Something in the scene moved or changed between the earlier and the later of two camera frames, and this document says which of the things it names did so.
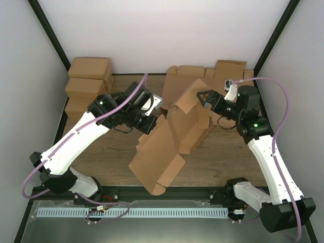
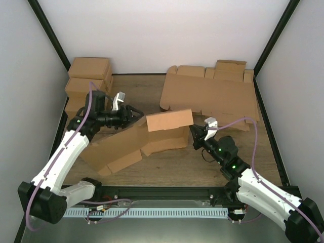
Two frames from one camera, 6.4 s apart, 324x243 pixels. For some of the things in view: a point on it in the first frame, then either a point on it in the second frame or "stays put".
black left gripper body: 144,127 -> 120,121
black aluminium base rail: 117,195 stays put
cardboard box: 91,67 stays put
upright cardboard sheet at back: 228,69 stays put
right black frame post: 292,5 stays put
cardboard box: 158,162 -> 154,133
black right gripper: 213,94 -> 201,133
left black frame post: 50,31 stays put
